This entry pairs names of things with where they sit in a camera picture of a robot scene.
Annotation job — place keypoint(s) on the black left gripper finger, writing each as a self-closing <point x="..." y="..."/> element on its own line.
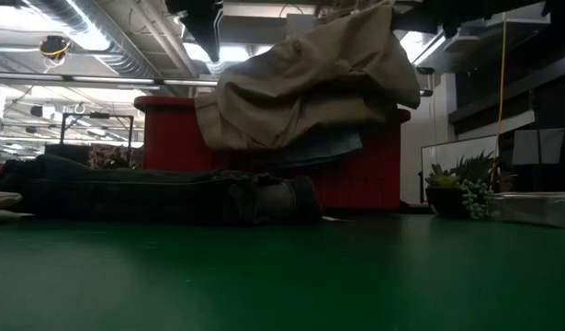
<point x="208" y="37"/>

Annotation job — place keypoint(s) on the beige garment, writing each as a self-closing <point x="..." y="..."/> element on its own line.
<point x="309" y="92"/>

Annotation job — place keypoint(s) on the light blue towel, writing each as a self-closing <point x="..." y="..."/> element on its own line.
<point x="323" y="149"/>

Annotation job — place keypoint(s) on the dark blue denim jeans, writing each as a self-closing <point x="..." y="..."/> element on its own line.
<point x="149" y="197"/>

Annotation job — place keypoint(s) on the red plastic laundry bin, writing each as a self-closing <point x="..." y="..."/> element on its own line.
<point x="172" y="138"/>

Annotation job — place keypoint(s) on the grey ceiling ventilation unit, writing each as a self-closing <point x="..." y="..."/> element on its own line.
<point x="263" y="27"/>

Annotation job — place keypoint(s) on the person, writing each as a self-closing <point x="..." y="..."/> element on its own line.
<point x="114" y="156"/>

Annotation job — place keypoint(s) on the grey paper sheets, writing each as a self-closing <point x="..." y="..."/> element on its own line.
<point x="539" y="146"/>

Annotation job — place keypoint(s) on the small artificial potted plant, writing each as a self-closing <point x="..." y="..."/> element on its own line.
<point x="461" y="193"/>

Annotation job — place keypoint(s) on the black background box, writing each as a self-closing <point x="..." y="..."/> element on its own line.
<point x="66" y="151"/>

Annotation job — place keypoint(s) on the white paper garment tag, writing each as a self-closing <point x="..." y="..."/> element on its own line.
<point x="335" y="219"/>

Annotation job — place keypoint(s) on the orange white printed card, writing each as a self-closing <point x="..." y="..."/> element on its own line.
<point x="534" y="209"/>

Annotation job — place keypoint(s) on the green table mat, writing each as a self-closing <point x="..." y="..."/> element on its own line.
<point x="282" y="276"/>

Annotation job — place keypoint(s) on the white canvas tote bag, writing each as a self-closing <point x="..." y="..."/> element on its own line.
<point x="2" y="202"/>

